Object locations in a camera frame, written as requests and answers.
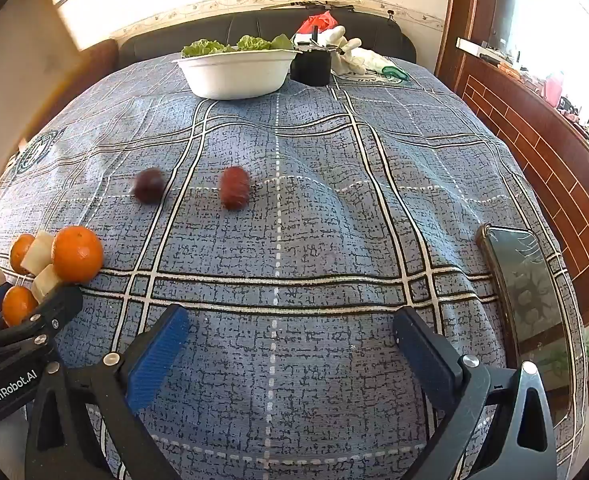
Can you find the brown armchair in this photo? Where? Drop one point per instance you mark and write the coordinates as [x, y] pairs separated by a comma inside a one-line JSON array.
[[102, 60]]

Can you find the pink bottle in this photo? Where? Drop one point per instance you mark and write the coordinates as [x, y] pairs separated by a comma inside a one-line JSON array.
[[551, 89]]

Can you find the smartphone in clear case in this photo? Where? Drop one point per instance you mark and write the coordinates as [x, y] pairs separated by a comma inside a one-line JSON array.
[[524, 285]]

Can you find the white gloves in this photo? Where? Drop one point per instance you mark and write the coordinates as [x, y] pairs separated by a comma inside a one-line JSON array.
[[347, 57]]

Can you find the black sofa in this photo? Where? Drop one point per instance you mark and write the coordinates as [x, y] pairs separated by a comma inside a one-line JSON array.
[[174, 35]]

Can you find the white bowl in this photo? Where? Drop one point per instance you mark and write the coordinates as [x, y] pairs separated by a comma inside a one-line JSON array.
[[234, 77]]

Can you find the brown wooden window frame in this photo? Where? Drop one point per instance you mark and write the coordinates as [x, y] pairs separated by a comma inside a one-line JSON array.
[[457, 10]]

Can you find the blue plaid tablecloth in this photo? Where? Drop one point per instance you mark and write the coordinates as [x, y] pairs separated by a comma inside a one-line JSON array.
[[324, 185]]

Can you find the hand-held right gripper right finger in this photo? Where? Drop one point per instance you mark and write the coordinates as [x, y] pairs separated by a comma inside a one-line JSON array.
[[422, 355]]

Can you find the orange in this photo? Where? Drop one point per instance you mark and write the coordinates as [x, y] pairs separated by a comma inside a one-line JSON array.
[[18, 306], [77, 255], [20, 255]]

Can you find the dark purple plum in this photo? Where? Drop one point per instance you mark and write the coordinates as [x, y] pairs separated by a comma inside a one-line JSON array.
[[148, 186]]

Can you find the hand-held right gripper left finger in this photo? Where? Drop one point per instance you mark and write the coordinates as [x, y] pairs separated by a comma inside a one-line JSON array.
[[159, 355]]

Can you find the red plum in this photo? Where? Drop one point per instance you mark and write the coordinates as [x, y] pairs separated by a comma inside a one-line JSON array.
[[234, 188]]

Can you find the red plastic bag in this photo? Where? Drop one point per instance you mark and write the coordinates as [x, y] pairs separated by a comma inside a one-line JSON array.
[[319, 22]]

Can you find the green lettuce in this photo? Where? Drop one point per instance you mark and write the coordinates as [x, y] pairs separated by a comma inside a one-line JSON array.
[[204, 47]]

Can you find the black container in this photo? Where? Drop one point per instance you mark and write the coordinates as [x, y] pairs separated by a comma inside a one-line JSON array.
[[310, 67]]

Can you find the wooden panelled sideboard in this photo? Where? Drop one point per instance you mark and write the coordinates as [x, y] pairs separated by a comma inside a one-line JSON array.
[[524, 135]]

